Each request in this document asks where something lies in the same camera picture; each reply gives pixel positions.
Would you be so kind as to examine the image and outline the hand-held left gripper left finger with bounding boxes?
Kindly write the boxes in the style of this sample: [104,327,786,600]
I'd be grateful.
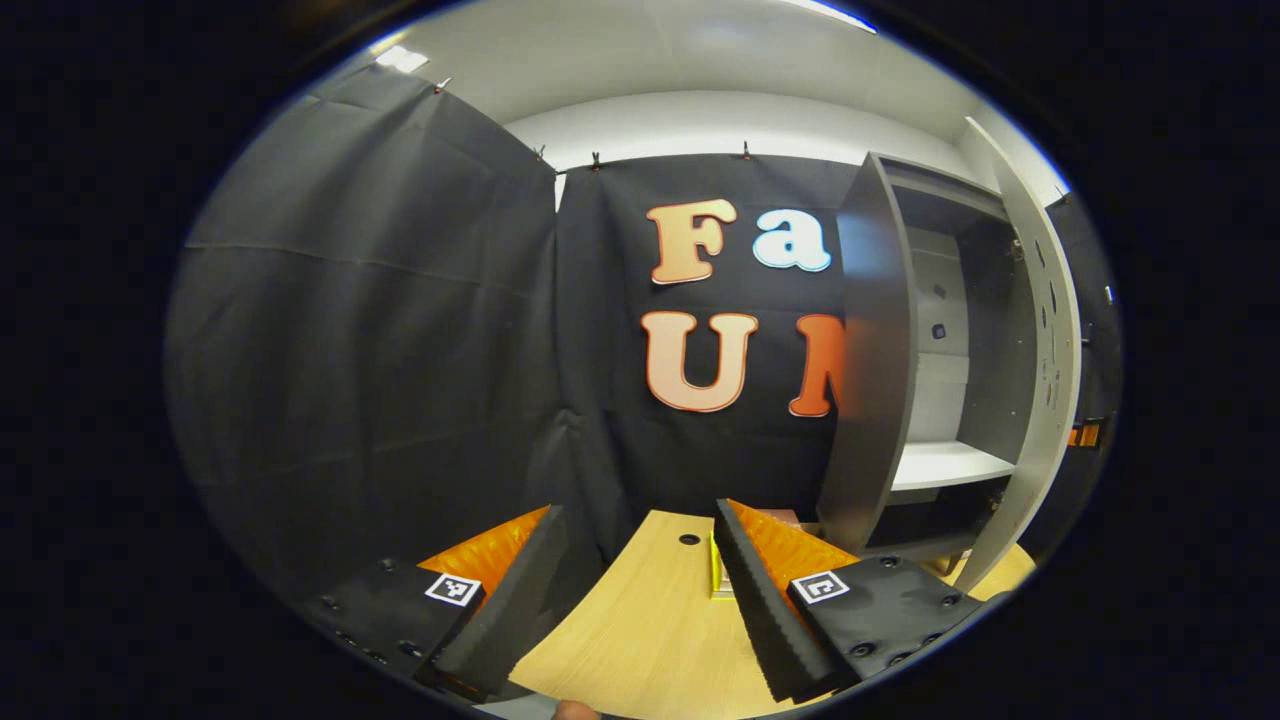
[300,503,569,702]

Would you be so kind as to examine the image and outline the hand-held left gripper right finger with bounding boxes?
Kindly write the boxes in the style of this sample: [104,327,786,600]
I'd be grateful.
[713,497,987,705]

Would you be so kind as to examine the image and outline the beige cabinet door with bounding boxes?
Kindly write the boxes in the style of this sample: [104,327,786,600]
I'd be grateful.
[950,116,1084,594]

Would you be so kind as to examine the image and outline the grey cabinet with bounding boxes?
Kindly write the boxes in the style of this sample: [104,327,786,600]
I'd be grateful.
[818,150,1041,573]

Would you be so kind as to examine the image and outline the black backdrop cloth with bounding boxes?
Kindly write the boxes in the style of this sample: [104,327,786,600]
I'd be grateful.
[165,65,1126,601]

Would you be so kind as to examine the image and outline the row of small cloth clips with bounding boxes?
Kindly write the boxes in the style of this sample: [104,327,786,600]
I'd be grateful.
[433,76,1069,201]

